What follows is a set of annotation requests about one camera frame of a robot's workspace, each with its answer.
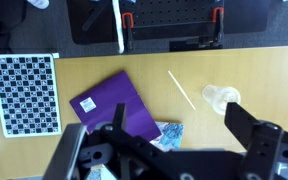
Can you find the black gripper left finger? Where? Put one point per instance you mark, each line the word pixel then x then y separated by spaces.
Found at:
pixel 119 116

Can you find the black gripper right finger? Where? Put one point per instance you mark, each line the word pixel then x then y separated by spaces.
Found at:
pixel 239 121

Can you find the clear plastic straw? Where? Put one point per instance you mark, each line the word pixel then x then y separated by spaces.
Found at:
pixel 181 90

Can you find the clear plastic cup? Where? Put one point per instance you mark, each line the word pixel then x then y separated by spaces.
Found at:
pixel 222 98

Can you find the purple book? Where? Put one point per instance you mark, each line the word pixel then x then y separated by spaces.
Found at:
pixel 117 96

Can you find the blue white patterned book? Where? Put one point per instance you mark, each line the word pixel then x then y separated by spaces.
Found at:
pixel 170 136

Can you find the checkerboard calibration sheet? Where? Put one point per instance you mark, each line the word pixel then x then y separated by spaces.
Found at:
pixel 24 96

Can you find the white shoe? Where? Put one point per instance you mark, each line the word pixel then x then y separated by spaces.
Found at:
pixel 39 3

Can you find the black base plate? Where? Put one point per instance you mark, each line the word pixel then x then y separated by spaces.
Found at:
pixel 84 30

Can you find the black metal bracket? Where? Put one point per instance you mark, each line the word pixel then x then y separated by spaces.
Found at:
pixel 184 45

